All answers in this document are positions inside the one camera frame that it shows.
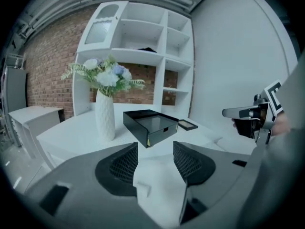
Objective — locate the white hutch shelf cabinet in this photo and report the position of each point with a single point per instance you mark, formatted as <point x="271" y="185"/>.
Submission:
<point x="140" y="56"/>

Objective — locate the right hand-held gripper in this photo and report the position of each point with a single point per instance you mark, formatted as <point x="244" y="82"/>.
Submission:
<point x="263" y="125"/>

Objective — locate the tall pale cabinet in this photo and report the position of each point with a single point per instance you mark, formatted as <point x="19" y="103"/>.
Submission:
<point x="15" y="89"/>

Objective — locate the artificial flower bouquet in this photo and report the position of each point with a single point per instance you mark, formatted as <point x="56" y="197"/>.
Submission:
<point x="107" y="76"/>

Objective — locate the black and pink cloth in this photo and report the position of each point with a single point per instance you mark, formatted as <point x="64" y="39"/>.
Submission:
<point x="147" y="49"/>

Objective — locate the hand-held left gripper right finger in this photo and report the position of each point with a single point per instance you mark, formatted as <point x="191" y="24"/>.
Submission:
<point x="219" y="175"/>

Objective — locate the black box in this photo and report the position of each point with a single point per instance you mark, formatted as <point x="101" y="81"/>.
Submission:
<point x="152" y="125"/>

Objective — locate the white textured vase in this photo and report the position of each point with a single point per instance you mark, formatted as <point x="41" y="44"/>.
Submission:
<point x="105" y="118"/>

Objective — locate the small white side table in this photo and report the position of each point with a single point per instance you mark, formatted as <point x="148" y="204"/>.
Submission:
<point x="35" y="118"/>

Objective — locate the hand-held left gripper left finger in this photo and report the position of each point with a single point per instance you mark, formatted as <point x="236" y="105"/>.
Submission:
<point x="81" y="190"/>

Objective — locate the black picture frame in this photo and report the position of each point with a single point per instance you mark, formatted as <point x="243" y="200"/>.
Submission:
<point x="188" y="124"/>

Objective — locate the person's right forearm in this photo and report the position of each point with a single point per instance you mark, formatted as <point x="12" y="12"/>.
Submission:
<point x="282" y="125"/>

